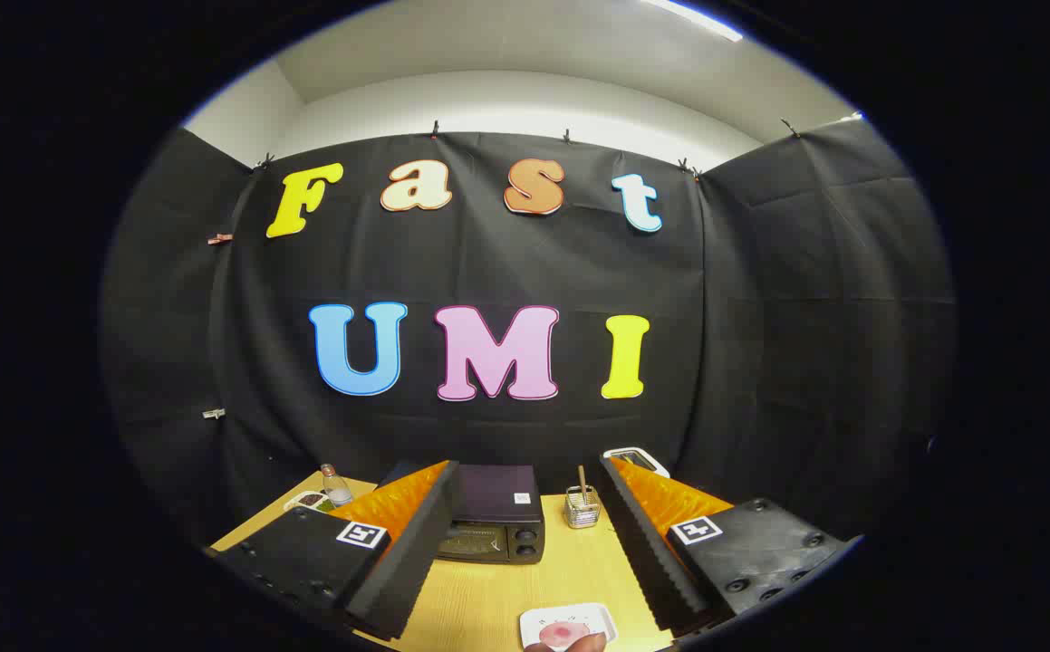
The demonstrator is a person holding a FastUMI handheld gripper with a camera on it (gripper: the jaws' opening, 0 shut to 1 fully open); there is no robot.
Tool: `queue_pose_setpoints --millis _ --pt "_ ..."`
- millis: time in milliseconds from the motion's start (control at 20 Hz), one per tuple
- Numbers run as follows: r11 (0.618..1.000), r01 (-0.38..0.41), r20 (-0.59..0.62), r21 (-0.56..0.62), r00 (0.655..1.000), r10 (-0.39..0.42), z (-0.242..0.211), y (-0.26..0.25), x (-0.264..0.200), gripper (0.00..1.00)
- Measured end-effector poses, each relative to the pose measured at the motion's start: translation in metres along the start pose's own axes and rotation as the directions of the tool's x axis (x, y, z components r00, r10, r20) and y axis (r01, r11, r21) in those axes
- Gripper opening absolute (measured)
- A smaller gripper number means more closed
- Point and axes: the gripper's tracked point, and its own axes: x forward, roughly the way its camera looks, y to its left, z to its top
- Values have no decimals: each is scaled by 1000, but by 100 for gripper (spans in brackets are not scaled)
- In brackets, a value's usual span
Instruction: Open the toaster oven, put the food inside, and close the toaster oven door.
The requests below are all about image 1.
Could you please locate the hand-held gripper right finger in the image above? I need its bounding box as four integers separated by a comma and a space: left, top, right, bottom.
599, 455, 852, 635

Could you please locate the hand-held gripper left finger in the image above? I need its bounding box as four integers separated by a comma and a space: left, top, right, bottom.
214, 460, 460, 640

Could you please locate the white square plate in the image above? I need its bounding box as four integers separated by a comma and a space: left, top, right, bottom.
519, 603, 618, 651

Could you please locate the black toaster oven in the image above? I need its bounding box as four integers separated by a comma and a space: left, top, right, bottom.
378, 460, 546, 565

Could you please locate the pink ham slice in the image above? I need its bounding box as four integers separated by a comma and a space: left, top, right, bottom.
540, 621, 591, 648

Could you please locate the white toaster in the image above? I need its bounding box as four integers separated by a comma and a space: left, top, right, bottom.
602, 446, 670, 479

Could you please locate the clear plastic water bottle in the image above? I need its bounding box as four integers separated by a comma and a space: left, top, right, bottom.
321, 464, 353, 508

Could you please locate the black backdrop cloth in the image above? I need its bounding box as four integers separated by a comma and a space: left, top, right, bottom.
99, 118, 956, 553

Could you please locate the ceiling light strip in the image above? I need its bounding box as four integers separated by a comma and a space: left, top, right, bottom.
642, 0, 745, 43

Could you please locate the wire mesh holder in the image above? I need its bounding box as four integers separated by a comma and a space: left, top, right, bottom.
565, 486, 602, 529

